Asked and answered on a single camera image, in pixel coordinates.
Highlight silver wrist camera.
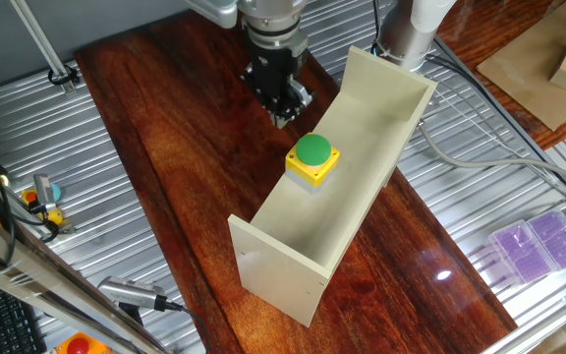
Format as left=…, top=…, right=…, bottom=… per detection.
left=184, top=0, right=240, bottom=30

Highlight silver frame bar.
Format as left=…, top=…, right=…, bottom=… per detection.
left=0, top=196, right=171, bottom=354

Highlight black camera lead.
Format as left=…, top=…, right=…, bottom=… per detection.
left=163, top=300, right=212, bottom=354

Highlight beige wooden shelf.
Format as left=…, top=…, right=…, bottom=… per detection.
left=227, top=45, right=438, bottom=328

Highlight silver black clamp bracket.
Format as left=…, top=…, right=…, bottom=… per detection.
left=31, top=173, right=76, bottom=236

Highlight glossy red-brown wooden board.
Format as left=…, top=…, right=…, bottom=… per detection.
left=74, top=0, right=519, bottom=354

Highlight yellow box green push button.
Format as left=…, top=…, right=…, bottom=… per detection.
left=285, top=132, right=341, bottom=194

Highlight aluminium profile pole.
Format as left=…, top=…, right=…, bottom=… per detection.
left=10, top=0, right=78, bottom=94

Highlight orange emergency stop box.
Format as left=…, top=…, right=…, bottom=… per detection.
left=54, top=331, right=112, bottom=354

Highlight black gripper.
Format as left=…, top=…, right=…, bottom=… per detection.
left=241, top=41, right=315, bottom=130

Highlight brown cardboard sheet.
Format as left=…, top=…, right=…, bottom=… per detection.
left=476, top=0, right=566, bottom=132

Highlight silver ribbed camera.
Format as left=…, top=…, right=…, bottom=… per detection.
left=96, top=274, right=169, bottom=312

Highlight clear box purple contents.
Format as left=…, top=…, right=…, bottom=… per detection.
left=527, top=209, right=566, bottom=270
left=487, top=219, right=557, bottom=286

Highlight thick grey cable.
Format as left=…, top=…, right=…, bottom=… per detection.
left=418, top=120, right=566, bottom=197

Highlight black pole clamp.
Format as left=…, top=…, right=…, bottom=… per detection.
left=46, top=63, right=82, bottom=88

